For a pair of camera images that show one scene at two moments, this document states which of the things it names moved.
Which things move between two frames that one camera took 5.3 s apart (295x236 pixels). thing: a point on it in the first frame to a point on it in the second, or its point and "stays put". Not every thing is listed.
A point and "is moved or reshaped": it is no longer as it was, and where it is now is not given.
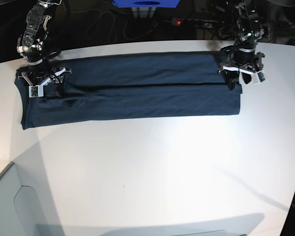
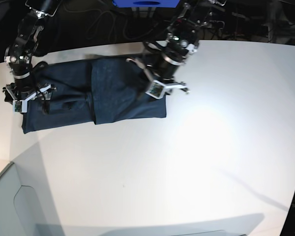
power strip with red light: (196, 22) stays put
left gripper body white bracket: (39, 85) to (44, 92)
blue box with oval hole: (146, 3) stays put
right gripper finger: (231, 77) to (143, 85)
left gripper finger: (59, 89) to (45, 106)
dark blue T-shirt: (117, 88) is moved or reshaped
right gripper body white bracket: (253, 73) to (158, 88)
